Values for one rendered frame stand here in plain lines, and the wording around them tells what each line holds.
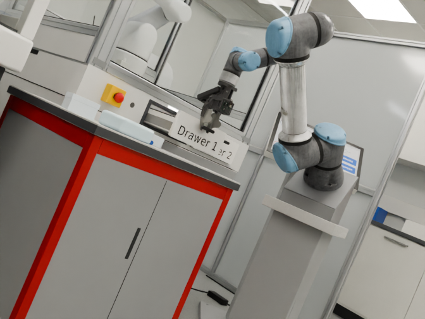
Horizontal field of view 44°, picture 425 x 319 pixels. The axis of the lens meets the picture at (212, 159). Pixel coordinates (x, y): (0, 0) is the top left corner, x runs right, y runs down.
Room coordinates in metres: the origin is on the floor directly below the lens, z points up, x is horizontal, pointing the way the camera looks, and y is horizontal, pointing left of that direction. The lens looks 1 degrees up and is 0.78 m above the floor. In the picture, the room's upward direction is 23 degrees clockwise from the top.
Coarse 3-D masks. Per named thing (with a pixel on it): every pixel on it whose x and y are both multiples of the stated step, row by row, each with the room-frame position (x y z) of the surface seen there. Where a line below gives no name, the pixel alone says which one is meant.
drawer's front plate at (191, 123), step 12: (180, 120) 2.08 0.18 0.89; (192, 120) 2.12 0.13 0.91; (180, 132) 2.10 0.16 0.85; (192, 132) 2.14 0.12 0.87; (204, 132) 2.18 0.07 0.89; (216, 132) 2.23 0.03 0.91; (192, 144) 2.16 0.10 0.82; (204, 144) 2.20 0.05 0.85; (216, 144) 2.25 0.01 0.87; (216, 156) 2.27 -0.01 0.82
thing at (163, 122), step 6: (150, 114) 2.21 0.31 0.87; (156, 114) 2.19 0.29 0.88; (162, 114) 2.16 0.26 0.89; (144, 120) 2.23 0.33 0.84; (150, 120) 2.20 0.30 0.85; (156, 120) 2.17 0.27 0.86; (162, 120) 2.15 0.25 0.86; (168, 120) 2.13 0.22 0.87; (156, 126) 2.17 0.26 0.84; (162, 126) 2.14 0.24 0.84; (168, 126) 2.11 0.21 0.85; (168, 132) 2.26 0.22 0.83
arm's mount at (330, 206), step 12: (300, 180) 2.01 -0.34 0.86; (348, 180) 2.01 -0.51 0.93; (288, 192) 1.98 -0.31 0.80; (300, 192) 1.96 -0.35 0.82; (312, 192) 1.96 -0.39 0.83; (324, 192) 1.96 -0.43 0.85; (336, 192) 1.96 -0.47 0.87; (348, 192) 1.98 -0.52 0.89; (300, 204) 1.95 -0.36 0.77; (312, 204) 1.94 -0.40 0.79; (324, 204) 1.91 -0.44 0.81; (336, 204) 1.91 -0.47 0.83; (324, 216) 1.91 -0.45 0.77; (336, 216) 1.96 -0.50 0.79
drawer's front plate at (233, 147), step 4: (228, 140) 2.57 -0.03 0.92; (224, 144) 2.56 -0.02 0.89; (232, 144) 2.60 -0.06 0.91; (236, 144) 2.62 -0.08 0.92; (196, 148) 2.44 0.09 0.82; (224, 148) 2.57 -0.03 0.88; (228, 148) 2.59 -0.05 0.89; (232, 148) 2.61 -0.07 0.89; (236, 148) 2.62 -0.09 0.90; (204, 152) 2.49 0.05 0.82; (224, 152) 2.57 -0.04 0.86; (228, 152) 2.60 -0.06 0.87; (232, 152) 2.61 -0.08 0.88; (236, 152) 2.63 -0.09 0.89; (212, 156) 2.53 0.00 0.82; (220, 156) 2.57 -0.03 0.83; (224, 156) 2.58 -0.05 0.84; (232, 156) 2.62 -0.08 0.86; (224, 160) 2.59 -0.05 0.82; (228, 160) 2.61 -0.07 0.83; (232, 160) 2.63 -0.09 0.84
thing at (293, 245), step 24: (288, 216) 1.95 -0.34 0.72; (312, 216) 1.87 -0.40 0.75; (264, 240) 1.97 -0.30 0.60; (288, 240) 1.93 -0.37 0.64; (312, 240) 1.90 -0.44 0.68; (264, 264) 1.96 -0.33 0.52; (288, 264) 1.92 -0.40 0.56; (312, 264) 1.94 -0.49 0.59; (240, 288) 1.98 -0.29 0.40; (264, 288) 1.94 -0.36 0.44; (288, 288) 1.91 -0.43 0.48; (240, 312) 1.96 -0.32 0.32; (264, 312) 1.92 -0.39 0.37; (288, 312) 1.90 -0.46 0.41
